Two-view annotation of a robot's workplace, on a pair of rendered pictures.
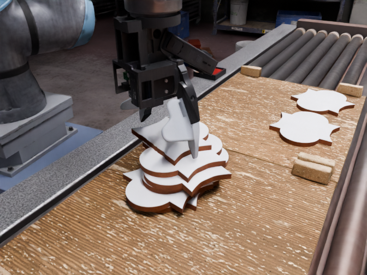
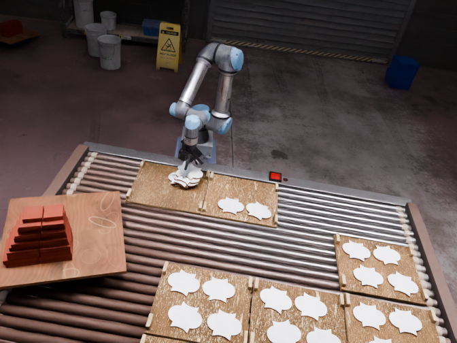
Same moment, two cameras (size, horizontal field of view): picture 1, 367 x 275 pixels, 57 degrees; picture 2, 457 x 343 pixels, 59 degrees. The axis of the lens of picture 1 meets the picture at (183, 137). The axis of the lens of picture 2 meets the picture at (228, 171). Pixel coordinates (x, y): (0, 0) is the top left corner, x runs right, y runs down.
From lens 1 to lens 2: 2.01 m
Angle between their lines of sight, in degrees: 48
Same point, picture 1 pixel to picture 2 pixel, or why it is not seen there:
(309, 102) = (253, 206)
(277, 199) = (186, 201)
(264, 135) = (220, 197)
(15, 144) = not seen: hidden behind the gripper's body
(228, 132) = (217, 188)
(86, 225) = (161, 171)
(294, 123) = (230, 202)
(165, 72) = (185, 154)
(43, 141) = not seen: hidden behind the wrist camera
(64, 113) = (207, 149)
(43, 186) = (173, 160)
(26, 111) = not seen: hidden behind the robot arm
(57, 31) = (211, 127)
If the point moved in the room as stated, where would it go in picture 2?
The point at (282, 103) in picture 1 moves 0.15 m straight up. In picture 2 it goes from (250, 200) to (255, 180)
